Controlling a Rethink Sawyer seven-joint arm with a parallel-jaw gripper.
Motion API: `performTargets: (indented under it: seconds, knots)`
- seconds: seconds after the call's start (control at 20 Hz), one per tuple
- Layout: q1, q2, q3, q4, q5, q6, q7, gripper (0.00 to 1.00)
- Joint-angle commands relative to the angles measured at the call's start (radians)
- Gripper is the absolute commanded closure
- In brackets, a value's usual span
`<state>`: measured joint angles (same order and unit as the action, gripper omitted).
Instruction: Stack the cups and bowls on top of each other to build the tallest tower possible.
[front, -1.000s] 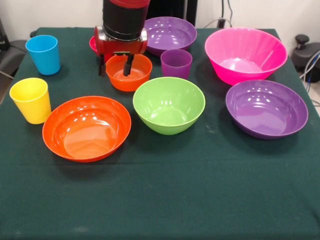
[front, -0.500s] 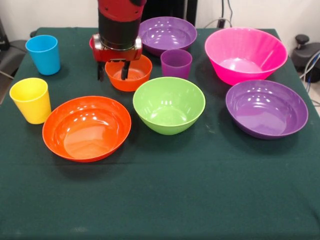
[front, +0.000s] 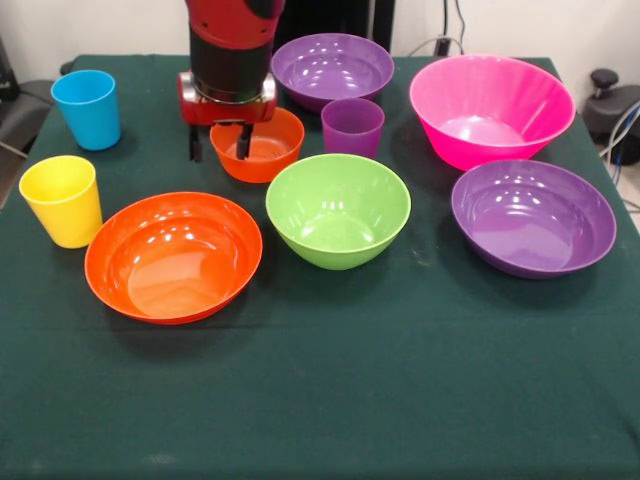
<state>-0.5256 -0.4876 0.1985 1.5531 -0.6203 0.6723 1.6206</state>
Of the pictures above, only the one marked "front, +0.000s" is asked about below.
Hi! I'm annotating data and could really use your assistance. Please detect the blue plastic cup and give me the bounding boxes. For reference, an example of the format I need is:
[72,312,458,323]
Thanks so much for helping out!
[50,69,123,152]

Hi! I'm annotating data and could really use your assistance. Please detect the large orange bowl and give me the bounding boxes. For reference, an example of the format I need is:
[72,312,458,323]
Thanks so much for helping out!
[83,191,264,327]

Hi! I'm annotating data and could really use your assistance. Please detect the grey and blue cables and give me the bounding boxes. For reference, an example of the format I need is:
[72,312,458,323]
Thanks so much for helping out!
[597,99,640,166]

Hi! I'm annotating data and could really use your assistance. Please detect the large pink bowl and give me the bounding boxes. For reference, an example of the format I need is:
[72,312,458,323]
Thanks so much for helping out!
[408,54,577,172]

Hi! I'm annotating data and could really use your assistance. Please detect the purple plastic cup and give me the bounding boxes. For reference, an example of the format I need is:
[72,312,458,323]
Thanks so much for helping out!
[320,98,387,158]

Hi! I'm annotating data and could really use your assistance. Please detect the purple bowl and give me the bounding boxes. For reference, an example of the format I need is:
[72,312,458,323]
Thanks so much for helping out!
[450,158,618,280]
[270,32,395,114]

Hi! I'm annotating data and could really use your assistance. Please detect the black hanging cable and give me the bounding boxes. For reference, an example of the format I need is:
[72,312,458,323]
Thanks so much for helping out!
[452,0,469,56]

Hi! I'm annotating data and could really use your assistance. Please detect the yellow plastic cup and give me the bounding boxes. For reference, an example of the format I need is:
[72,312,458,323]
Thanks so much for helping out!
[18,155,104,250]

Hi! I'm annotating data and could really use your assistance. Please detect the dark green table cloth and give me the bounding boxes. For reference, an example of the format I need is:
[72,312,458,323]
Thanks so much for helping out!
[0,53,640,480]

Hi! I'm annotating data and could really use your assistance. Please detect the black equipment with knob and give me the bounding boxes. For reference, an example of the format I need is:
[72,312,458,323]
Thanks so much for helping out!
[582,68,640,166]

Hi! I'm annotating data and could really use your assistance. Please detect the black chair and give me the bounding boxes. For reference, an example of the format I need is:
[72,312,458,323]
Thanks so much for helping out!
[0,34,54,159]

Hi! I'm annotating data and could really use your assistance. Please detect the grey cable with plug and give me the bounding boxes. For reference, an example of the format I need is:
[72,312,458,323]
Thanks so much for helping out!
[407,34,467,59]

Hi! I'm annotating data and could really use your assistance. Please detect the green bowl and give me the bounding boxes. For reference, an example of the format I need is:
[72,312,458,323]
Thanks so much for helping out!
[264,152,413,272]

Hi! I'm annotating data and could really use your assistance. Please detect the small orange bowl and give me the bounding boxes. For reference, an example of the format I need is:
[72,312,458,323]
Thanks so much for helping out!
[209,107,306,184]

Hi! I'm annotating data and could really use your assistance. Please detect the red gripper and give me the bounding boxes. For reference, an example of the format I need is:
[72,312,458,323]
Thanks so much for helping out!
[176,70,280,164]

